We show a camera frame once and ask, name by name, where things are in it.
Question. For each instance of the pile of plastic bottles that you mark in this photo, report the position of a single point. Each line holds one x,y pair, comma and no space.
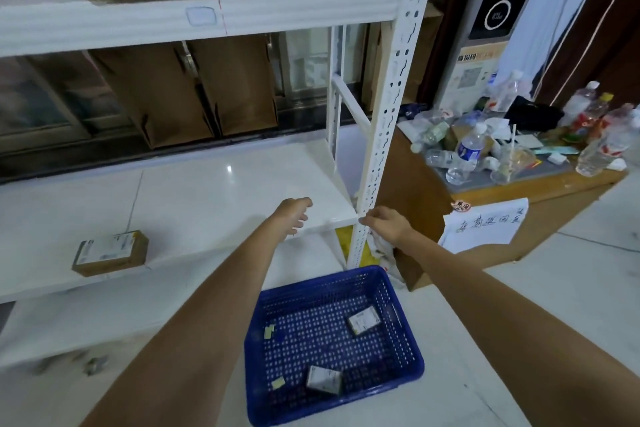
467,151

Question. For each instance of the blue plastic basket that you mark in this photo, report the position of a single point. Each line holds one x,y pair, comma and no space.
320,282

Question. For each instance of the grey sliding window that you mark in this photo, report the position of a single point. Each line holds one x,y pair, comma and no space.
310,66

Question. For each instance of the white standing code sign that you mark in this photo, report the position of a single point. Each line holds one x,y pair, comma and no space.
470,76

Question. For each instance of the small yellow paper scrap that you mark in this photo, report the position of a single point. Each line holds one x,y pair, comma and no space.
270,330
277,383

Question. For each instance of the small grey scrap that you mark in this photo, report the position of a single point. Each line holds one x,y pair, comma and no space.
95,365

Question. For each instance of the brown wooden counter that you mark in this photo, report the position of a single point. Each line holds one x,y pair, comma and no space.
420,191

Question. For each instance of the person's left forearm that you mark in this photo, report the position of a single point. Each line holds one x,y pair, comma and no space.
190,341

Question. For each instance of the yellow plastic bag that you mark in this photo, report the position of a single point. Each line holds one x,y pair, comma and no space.
350,246

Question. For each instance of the clear bag with red print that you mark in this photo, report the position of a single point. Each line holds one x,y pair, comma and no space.
612,141

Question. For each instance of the flattened brown carton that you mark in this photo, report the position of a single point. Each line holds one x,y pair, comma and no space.
240,86
155,96

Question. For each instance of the black cloth bundle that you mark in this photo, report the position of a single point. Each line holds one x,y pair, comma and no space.
532,116

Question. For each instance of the white metal shelving rack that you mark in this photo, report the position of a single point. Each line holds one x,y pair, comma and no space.
200,201

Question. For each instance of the person's left hand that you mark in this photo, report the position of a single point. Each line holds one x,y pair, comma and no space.
292,216

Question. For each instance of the white handwritten paper sign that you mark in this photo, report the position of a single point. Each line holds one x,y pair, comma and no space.
480,229

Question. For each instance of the white plastic bag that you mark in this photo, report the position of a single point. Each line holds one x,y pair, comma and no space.
385,251

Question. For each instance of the person's right forearm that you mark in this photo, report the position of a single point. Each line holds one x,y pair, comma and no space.
500,331

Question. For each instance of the grey counter mat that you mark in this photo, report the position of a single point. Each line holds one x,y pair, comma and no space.
545,169

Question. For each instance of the person's right hand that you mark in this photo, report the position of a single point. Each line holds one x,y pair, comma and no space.
390,224

